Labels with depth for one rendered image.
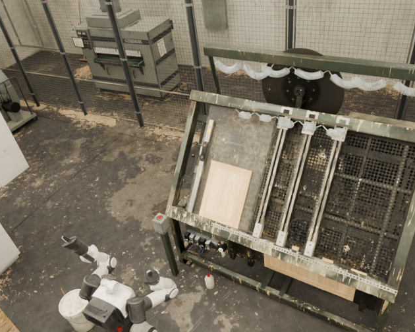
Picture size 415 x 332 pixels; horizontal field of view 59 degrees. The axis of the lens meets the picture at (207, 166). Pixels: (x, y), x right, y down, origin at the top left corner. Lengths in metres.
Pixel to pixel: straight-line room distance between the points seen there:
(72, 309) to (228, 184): 1.96
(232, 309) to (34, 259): 2.59
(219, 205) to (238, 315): 1.17
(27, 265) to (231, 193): 2.86
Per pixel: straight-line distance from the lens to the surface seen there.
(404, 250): 3.24
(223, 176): 3.58
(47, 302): 4.76
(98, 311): 2.73
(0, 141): 6.58
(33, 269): 5.17
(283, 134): 3.34
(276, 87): 3.74
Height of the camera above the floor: 3.54
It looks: 38 degrees down
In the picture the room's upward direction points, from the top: 9 degrees counter-clockwise
